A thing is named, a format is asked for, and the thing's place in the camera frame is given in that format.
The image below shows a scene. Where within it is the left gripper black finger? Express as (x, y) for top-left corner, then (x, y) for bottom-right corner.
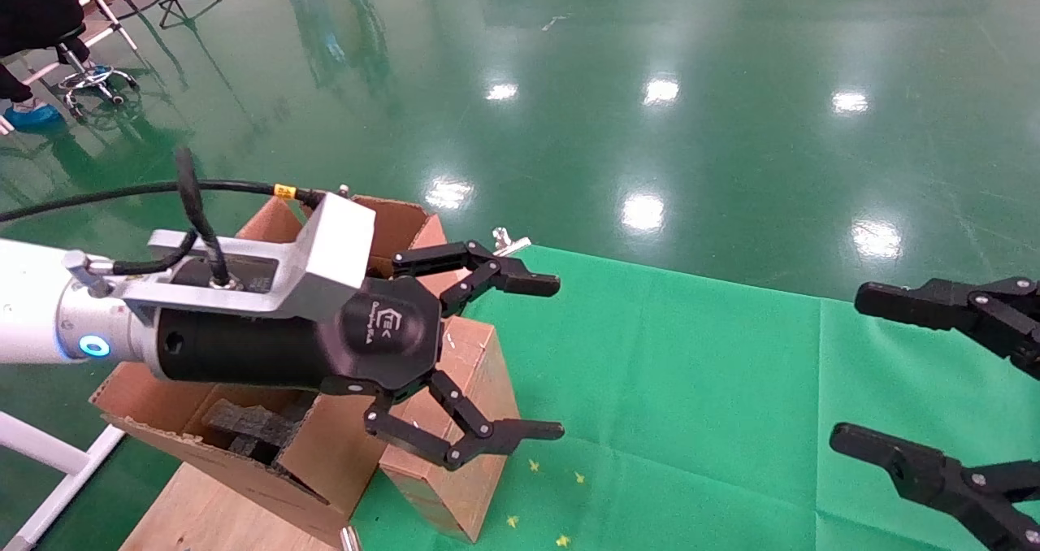
(392, 241), (561, 318)
(364, 371), (566, 471)

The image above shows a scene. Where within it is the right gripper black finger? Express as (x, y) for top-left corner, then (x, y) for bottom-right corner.
(855, 276), (1040, 381)
(830, 423), (1040, 551)

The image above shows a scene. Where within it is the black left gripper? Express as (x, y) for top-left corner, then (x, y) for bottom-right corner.
(154, 257), (444, 396)

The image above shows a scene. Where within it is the small brown cardboard box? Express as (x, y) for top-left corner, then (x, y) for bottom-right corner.
(378, 317), (521, 544)

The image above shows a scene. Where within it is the large open cardboard carton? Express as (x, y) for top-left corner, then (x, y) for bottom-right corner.
(89, 196), (449, 549)

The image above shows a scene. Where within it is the black foam padding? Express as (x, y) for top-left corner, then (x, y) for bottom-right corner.
(201, 397), (318, 464)

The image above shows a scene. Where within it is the green cloth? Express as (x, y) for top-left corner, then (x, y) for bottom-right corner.
(349, 244), (1040, 551)

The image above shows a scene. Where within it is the chrome-base stool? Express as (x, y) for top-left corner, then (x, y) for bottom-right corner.
(53, 23), (139, 121)

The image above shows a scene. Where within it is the blue shoe cover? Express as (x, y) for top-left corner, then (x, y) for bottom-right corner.
(4, 102), (64, 133)

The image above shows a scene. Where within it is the white stand leg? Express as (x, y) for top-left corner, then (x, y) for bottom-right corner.
(69, 0), (139, 52)

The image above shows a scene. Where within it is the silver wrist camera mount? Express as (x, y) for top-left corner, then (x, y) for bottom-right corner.
(65, 193), (376, 324)

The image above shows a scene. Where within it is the thin black yellow-tagged cable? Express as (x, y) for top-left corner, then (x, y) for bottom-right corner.
(0, 179), (326, 225)

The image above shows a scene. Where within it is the thick black cable loop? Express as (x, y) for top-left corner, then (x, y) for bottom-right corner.
(110, 146), (232, 285)

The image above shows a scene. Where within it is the white metal table frame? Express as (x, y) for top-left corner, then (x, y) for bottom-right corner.
(0, 409), (127, 551)

